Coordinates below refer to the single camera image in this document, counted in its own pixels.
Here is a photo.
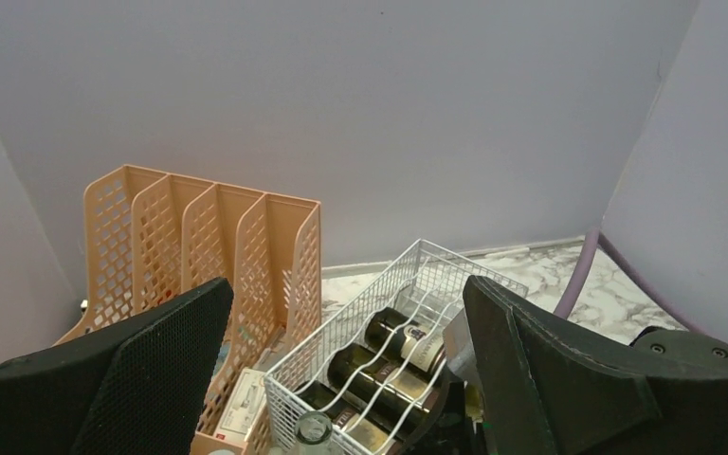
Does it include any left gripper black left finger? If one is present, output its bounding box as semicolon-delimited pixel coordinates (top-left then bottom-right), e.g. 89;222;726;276
0;277;234;454

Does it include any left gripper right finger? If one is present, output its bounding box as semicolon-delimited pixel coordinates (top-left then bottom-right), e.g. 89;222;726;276
463;276;728;454

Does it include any green wine bottle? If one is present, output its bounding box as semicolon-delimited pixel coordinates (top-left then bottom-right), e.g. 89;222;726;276
327;343;439;439
299;381;402;455
364;308;445;380

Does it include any orange plastic file organizer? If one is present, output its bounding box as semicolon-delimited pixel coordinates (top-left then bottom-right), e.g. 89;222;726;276
66;165;321;454

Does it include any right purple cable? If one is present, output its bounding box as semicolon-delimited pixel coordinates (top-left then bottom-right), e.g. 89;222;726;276
552;227;711;334

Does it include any white wire wine rack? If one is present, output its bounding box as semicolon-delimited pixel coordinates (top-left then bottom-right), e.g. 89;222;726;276
264;240;528;454

